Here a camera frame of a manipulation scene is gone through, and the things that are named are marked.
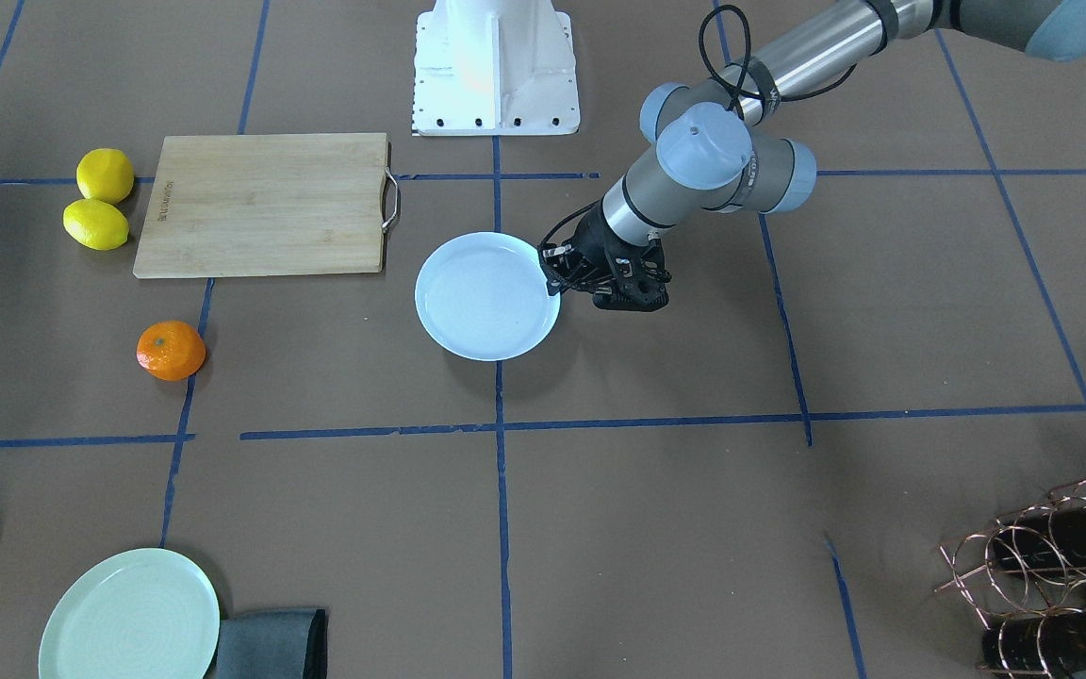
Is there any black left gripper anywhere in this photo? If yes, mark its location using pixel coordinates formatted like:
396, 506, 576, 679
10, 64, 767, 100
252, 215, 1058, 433
538, 205, 671, 312

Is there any light blue plate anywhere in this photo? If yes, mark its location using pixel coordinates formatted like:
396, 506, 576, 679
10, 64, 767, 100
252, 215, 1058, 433
414, 232, 561, 362

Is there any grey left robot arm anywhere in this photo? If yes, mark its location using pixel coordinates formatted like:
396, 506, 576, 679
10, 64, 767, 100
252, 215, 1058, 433
536, 1, 1086, 312

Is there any light green plate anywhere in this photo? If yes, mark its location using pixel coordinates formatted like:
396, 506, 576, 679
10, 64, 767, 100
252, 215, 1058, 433
36, 549, 222, 678

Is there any wooden cutting board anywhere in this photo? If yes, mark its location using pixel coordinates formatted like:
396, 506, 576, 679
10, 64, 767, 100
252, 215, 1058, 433
132, 133, 395, 279

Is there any orange mandarin fruit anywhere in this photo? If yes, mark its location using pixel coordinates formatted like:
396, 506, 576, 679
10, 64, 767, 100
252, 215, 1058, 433
135, 320, 207, 382

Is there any folded grey cloth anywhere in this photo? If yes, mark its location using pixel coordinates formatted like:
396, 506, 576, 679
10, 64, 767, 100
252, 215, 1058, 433
215, 607, 328, 678

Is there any upper yellow lemon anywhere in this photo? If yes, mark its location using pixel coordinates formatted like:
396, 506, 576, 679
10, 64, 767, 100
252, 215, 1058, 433
74, 149, 137, 205

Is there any yellow lemon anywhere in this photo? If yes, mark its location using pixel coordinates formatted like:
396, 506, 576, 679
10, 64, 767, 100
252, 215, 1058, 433
63, 198, 130, 251
74, 149, 137, 205

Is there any lower yellow lemon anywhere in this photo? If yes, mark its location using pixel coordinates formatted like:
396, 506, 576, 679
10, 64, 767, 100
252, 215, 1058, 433
63, 198, 130, 251

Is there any upper dark wine bottle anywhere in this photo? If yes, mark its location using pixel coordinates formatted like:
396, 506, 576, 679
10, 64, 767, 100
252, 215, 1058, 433
992, 506, 1086, 575

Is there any dark wine bottle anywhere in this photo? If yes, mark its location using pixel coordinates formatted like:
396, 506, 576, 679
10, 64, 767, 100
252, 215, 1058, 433
992, 506, 1086, 575
981, 611, 1086, 678

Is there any lower dark wine bottle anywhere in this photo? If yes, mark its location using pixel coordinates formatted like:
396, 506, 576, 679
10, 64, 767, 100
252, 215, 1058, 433
981, 611, 1086, 678

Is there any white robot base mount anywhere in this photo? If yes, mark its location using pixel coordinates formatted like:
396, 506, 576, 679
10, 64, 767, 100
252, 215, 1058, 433
411, 1, 582, 137

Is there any copper wire bottle rack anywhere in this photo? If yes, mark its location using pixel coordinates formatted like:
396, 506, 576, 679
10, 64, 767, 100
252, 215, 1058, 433
938, 478, 1086, 678

